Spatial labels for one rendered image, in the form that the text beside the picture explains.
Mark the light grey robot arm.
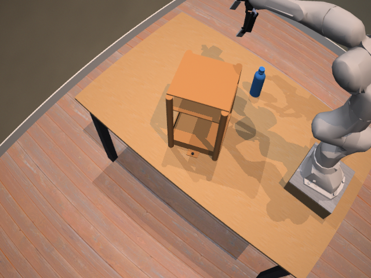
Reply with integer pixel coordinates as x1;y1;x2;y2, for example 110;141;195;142
249;0;371;200

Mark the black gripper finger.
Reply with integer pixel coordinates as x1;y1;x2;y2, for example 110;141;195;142
236;3;259;37
230;0;247;10

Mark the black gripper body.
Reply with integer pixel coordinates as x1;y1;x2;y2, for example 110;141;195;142
245;0;254;11

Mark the brown wooden shelving unit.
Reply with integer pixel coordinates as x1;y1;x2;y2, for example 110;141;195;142
166;50;242;161

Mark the blue bottle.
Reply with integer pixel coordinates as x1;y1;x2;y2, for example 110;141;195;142
250;67;265;97

